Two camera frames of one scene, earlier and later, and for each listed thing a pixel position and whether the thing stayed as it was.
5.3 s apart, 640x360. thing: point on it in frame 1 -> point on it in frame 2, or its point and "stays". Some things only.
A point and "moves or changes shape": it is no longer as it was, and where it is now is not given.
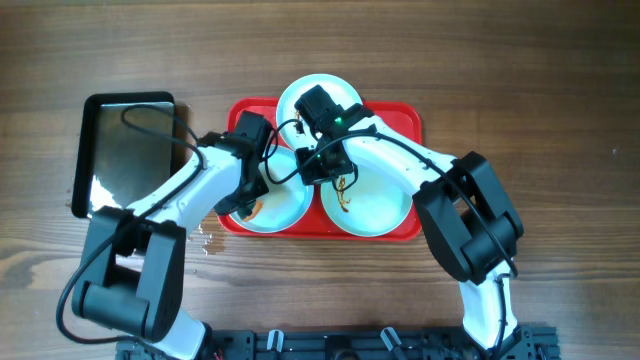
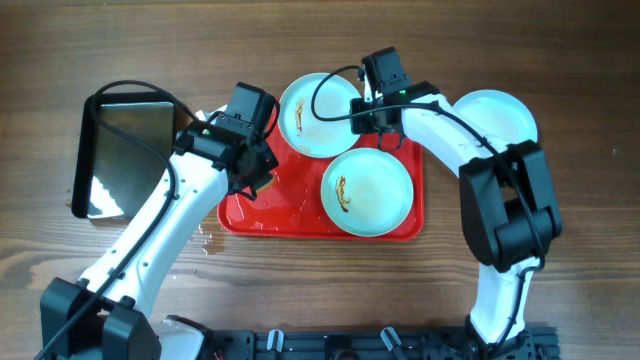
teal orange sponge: (257, 208) moves or changes shape
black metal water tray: (125, 144) stays
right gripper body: (326, 170) -> (364, 118)
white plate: (371, 206) stays
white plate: (287, 201) -> (500, 115)
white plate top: (341, 92) stays
